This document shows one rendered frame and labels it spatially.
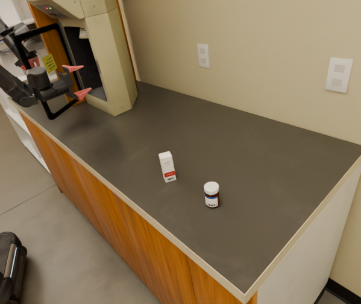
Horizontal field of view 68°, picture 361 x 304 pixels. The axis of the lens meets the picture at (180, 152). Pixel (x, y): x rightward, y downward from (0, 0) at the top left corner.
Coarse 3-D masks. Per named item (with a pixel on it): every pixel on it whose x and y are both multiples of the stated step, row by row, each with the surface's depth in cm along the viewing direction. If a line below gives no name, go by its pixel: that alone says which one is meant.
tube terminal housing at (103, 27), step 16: (80, 0) 111; (96, 0) 116; (112, 0) 129; (96, 16) 118; (112, 16) 127; (64, 32) 138; (96, 32) 120; (112, 32) 125; (96, 48) 123; (112, 48) 128; (112, 64) 130; (128, 64) 148; (112, 80) 133; (128, 80) 145; (112, 96) 136; (128, 96) 143; (112, 112) 141
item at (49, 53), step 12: (36, 36) 124; (48, 36) 130; (24, 48) 118; (36, 48) 124; (48, 48) 131; (60, 48) 138; (36, 60) 124; (48, 60) 131; (60, 60) 139; (48, 72) 131; (72, 72) 148; (60, 96) 140; (60, 108) 140
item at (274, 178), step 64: (64, 128) 137; (128, 128) 128; (192, 128) 120; (256, 128) 112; (128, 192) 90; (192, 192) 86; (256, 192) 82; (320, 192) 79; (192, 256) 69; (256, 256) 65
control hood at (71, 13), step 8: (32, 0) 119; (40, 0) 112; (48, 0) 107; (56, 0) 106; (64, 0) 108; (72, 0) 109; (56, 8) 114; (64, 8) 109; (72, 8) 110; (80, 8) 112; (72, 16) 115; (80, 16) 114
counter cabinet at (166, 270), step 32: (32, 128) 191; (64, 160) 156; (64, 192) 224; (96, 192) 132; (352, 192) 101; (96, 224) 179; (128, 224) 115; (320, 224) 83; (128, 256) 149; (160, 256) 102; (288, 256) 70; (320, 256) 101; (160, 288) 127; (192, 288) 91; (224, 288) 71; (288, 288) 83; (320, 288) 130
